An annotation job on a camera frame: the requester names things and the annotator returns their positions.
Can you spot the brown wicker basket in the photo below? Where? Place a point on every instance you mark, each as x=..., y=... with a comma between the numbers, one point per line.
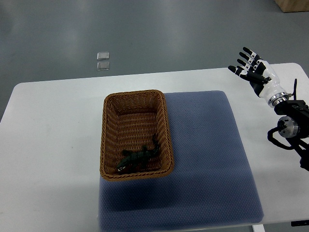
x=131, y=120

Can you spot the blue textured mat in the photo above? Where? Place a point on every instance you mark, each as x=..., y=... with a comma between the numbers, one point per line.
x=211, y=183

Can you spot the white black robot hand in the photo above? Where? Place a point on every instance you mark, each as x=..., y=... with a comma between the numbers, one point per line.
x=261, y=76

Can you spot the white table leg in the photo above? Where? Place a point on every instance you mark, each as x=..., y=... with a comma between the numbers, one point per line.
x=258, y=228

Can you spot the black table control panel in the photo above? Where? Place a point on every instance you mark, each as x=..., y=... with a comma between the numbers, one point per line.
x=299, y=224

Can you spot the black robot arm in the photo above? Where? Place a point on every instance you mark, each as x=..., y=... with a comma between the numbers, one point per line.
x=293, y=127

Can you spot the dark toy crocodile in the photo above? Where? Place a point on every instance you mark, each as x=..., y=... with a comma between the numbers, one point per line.
x=134, y=159

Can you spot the wooden box corner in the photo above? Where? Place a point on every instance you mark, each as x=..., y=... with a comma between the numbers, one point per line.
x=291, y=6

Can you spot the upper floor outlet plate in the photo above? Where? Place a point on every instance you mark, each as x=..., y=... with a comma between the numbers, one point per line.
x=103, y=55

